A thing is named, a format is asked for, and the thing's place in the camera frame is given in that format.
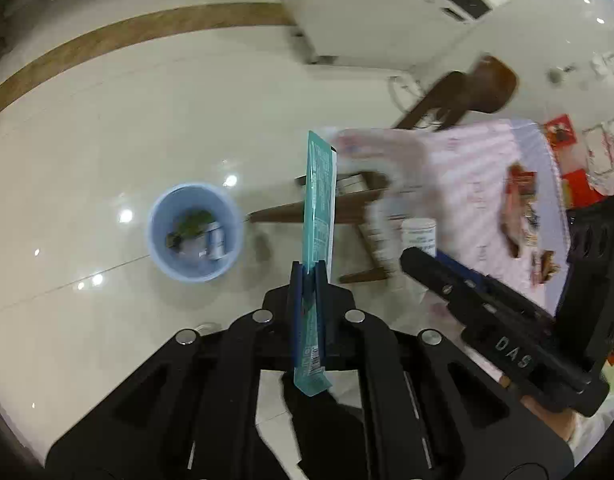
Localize red printed paper package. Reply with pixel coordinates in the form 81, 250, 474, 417
501, 162, 539, 259

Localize teal package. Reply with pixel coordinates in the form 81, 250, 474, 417
294, 131, 337, 396

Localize blue white tissue pack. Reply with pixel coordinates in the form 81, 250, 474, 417
201, 221, 226, 261

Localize green vegetable scraps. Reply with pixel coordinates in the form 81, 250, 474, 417
165, 209, 215, 252

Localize dark snack wrapper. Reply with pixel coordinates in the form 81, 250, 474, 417
530, 250, 561, 286

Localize light blue plastic trash bucket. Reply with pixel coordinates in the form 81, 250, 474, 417
147, 182, 243, 283

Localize person's right hand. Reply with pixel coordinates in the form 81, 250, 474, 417
498, 375, 577, 442

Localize pink checkered tablecloth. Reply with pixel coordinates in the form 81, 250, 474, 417
327, 119, 566, 342

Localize red gift bag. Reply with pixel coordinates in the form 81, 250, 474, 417
562, 169, 606, 209

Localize wooden table leg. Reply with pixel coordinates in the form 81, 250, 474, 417
249, 188, 385, 224

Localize brown wooden dining chair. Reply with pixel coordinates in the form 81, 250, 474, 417
393, 54, 518, 131

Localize white sideboard cabinet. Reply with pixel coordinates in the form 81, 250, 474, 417
284, 0, 513, 68

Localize red photo frame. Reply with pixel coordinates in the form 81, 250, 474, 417
542, 114, 577, 150

